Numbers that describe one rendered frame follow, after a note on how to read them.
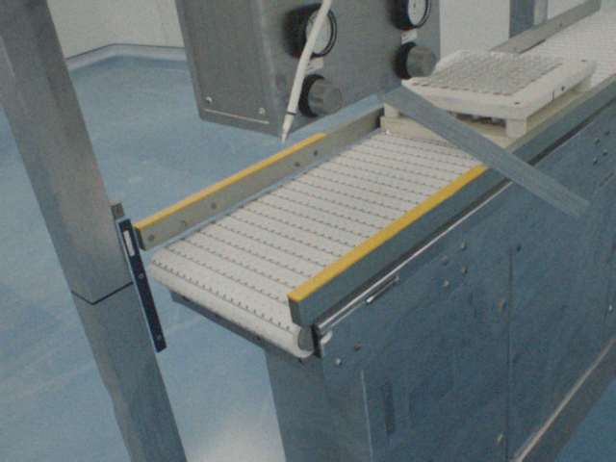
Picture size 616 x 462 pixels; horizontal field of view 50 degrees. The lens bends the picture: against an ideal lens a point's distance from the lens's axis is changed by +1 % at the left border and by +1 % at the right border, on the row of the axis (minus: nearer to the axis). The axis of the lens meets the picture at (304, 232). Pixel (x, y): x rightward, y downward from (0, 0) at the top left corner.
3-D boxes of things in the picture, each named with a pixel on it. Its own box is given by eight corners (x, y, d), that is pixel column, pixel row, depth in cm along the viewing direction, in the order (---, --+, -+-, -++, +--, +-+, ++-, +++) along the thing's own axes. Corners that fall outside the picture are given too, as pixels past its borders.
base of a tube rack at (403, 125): (520, 156, 92) (521, 140, 90) (380, 131, 107) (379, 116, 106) (594, 102, 106) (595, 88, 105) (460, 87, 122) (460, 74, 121)
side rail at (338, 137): (145, 252, 81) (140, 229, 79) (139, 248, 82) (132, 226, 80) (601, 10, 158) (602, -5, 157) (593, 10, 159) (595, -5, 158)
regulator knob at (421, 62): (420, 88, 57) (418, 38, 55) (396, 84, 59) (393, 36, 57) (441, 76, 59) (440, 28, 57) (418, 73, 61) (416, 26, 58)
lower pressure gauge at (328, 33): (307, 64, 48) (300, 11, 46) (294, 62, 49) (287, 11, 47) (340, 50, 50) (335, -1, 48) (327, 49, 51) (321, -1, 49)
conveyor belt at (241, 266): (295, 367, 66) (289, 327, 64) (154, 290, 83) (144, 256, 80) (720, 36, 146) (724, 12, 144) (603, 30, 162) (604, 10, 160)
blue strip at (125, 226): (159, 354, 87) (119, 223, 78) (156, 352, 88) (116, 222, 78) (167, 347, 88) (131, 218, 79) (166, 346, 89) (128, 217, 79)
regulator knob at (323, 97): (321, 127, 50) (315, 68, 47) (300, 122, 51) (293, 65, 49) (350, 113, 51) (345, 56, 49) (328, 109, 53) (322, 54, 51)
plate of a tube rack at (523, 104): (522, 122, 89) (523, 108, 88) (378, 101, 105) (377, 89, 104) (597, 71, 104) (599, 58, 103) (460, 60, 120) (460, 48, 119)
